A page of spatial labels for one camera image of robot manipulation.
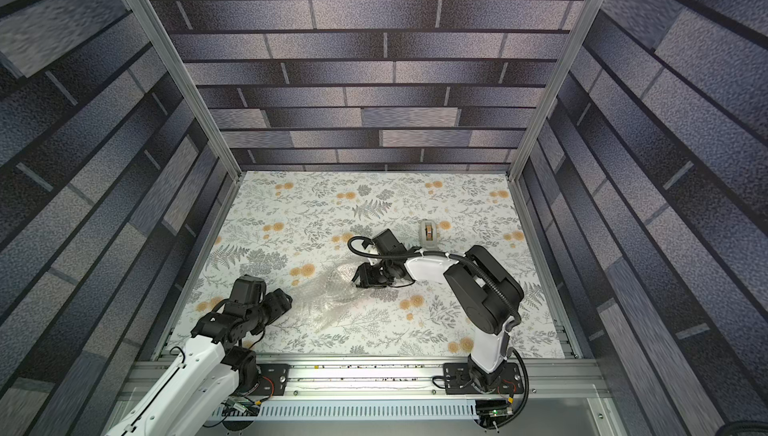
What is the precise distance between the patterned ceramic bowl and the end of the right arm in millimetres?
20

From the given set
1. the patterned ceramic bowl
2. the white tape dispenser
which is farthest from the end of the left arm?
the white tape dispenser

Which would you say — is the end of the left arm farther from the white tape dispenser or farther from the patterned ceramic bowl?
the white tape dispenser

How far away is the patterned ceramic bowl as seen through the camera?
847 mm

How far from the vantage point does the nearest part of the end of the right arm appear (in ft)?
2.31
